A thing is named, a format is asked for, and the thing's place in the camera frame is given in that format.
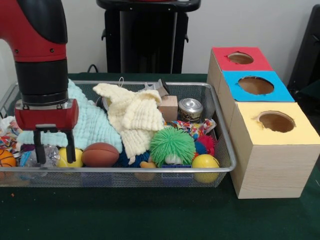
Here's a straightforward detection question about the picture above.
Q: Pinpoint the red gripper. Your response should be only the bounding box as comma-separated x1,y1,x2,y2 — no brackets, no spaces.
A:
14,98,80,165

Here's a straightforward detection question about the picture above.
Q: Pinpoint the cream waffle cloth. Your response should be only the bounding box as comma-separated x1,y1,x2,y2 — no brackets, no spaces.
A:
92,83,166,165

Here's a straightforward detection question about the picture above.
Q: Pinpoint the mint green waffle cloth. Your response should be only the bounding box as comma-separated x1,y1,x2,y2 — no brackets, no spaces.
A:
17,79,123,154

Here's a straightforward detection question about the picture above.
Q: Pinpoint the yellow smiley foam ball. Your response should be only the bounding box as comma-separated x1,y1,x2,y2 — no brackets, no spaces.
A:
191,153,221,183

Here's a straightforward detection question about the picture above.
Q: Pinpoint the silver wire mesh bin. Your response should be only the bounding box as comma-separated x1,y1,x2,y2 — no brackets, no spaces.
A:
0,79,237,188

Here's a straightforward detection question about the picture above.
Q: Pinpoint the green spiky rubber ball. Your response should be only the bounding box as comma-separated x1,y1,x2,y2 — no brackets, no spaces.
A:
149,126,197,168

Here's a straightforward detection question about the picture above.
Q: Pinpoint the yellow tennis ball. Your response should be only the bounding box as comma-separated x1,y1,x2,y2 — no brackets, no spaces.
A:
56,147,84,168

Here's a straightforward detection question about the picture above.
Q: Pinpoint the wooden box with three holes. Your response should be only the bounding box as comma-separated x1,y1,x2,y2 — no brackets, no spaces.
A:
206,46,320,200

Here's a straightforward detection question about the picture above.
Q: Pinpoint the silver metal can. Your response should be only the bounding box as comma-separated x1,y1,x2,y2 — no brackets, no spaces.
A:
177,98,204,123

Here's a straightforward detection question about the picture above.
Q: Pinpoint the orange toy basketball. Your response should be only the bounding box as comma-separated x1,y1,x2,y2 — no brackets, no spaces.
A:
0,149,17,168

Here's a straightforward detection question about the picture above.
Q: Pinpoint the black upright panel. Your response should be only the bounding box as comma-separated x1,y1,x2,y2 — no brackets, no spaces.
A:
286,4,320,118

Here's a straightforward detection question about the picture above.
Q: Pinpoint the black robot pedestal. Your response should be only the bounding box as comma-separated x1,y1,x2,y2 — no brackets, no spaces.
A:
96,0,202,74

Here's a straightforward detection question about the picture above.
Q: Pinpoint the plain wooden cube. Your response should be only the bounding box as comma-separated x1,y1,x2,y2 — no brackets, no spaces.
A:
158,95,179,123

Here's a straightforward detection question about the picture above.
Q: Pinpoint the brown toy football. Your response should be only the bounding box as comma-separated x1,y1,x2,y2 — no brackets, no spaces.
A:
81,142,120,168

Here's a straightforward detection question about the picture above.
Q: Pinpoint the dark green table cloth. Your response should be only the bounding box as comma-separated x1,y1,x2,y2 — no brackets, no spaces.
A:
0,72,320,240

